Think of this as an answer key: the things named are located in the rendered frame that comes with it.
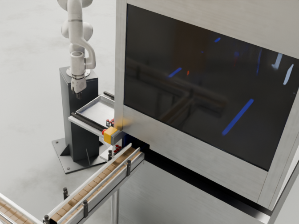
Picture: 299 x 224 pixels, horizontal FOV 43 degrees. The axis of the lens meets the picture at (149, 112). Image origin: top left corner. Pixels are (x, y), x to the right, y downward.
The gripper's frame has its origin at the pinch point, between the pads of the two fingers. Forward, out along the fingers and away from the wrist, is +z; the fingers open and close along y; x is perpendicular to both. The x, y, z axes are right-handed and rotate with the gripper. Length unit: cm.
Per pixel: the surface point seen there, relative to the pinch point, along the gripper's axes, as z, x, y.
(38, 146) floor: 101, 74, 19
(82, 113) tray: 12.7, -3.6, -0.8
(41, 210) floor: 101, 17, -30
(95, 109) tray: 12.7, -6.8, 8.4
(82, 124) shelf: 12.9, -11.3, -9.8
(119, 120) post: -7.5, -42.6, -12.0
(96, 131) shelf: 13.0, -23.2, -9.6
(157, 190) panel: 32, -73, -12
